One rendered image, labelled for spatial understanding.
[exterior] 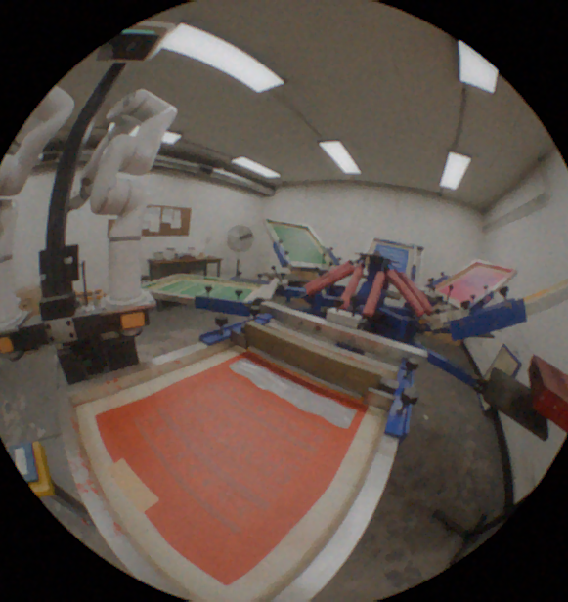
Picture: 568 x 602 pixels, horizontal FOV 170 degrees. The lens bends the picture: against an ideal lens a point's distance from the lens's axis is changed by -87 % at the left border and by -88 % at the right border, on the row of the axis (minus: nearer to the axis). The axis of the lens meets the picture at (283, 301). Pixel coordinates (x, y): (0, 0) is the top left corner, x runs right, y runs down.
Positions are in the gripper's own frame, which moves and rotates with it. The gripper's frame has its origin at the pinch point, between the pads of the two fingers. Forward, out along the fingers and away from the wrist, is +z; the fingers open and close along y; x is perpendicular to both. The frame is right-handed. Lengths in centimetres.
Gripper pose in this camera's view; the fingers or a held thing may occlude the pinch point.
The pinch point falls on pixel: (65, 208)
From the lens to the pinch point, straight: 111.2
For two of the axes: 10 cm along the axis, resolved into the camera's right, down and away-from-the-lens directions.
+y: -1.6, -1.0, 9.8
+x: -2.5, -9.6, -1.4
